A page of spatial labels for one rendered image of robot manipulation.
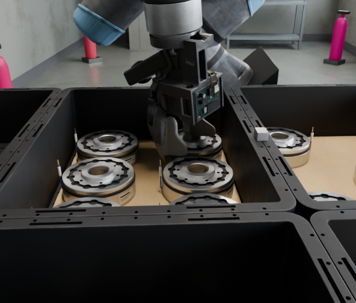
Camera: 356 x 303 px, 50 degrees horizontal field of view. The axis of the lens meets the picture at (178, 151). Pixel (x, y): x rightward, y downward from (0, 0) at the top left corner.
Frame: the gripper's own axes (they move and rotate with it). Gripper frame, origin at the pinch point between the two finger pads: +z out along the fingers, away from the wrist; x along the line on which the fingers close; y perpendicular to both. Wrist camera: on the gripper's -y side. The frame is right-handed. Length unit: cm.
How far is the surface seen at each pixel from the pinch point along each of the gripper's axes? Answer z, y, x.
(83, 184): -3.8, -0.9, -17.7
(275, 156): -8.7, 20.2, -4.5
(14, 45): 61, -335, 125
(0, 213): -12.5, 7.7, -30.7
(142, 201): 0.2, 4.2, -12.3
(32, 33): 62, -364, 161
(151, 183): 0.8, 1.8, -8.1
